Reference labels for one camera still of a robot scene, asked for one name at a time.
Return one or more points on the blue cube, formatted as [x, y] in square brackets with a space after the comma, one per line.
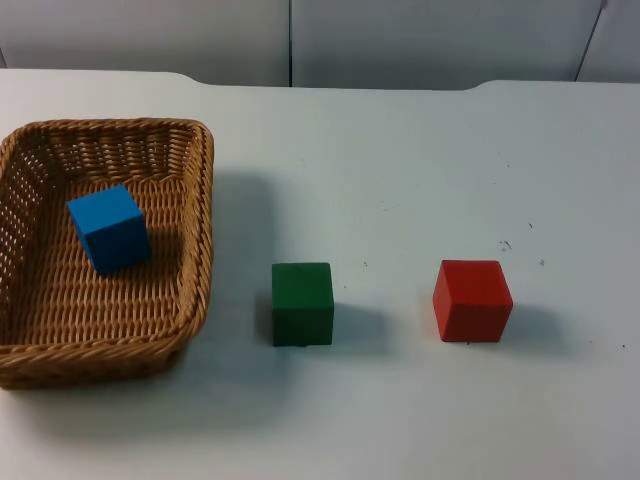
[112, 232]

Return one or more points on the red cube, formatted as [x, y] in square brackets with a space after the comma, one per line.
[470, 305]

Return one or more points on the green cube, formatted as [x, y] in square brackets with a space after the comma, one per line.
[302, 305]

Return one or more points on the pale brown wicker basket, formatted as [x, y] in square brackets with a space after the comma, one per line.
[100, 310]

